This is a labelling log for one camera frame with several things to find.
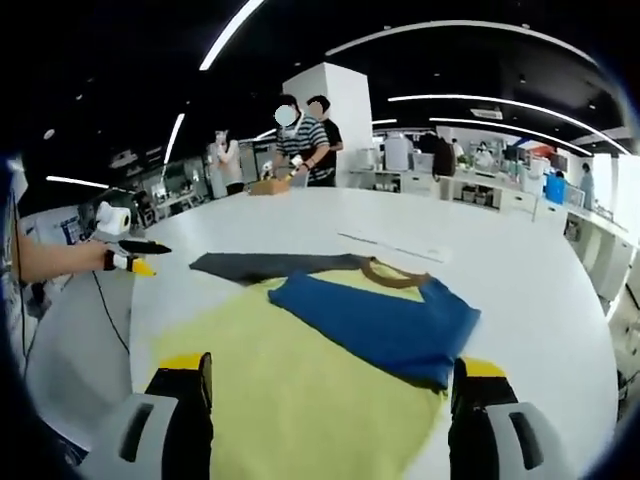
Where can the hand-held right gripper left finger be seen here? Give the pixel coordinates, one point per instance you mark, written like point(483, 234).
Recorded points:
point(185, 400)

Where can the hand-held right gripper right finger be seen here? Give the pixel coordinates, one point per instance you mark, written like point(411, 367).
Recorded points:
point(480, 400)

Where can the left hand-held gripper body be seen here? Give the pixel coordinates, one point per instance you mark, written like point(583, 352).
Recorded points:
point(114, 220)

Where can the yellow blue grey garment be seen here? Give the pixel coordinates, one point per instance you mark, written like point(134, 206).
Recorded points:
point(310, 400)

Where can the person's left hand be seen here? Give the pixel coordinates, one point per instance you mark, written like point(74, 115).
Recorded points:
point(90, 257)

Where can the blue white poster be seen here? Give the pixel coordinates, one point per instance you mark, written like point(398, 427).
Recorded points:
point(70, 232)

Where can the ceiling light strip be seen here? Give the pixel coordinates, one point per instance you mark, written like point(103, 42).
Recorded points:
point(465, 23)
point(75, 181)
point(475, 121)
point(450, 97)
point(225, 37)
point(175, 137)

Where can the grey mesh office chair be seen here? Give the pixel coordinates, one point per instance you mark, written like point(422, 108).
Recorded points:
point(80, 360)

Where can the cardboard box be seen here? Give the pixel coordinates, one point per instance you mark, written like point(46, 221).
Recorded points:
point(270, 189)

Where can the long white strip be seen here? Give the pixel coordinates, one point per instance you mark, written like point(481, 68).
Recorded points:
point(395, 247)

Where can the white counter cabinets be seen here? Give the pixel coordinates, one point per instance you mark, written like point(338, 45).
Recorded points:
point(515, 200)

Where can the blue container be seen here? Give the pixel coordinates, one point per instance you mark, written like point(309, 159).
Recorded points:
point(555, 189)

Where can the black hanging coat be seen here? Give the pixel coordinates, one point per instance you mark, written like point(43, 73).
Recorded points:
point(444, 157)

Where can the white pillar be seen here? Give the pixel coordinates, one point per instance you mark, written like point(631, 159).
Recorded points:
point(345, 100)

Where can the ceiling air vent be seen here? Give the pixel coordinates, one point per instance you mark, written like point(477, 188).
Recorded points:
point(487, 114)

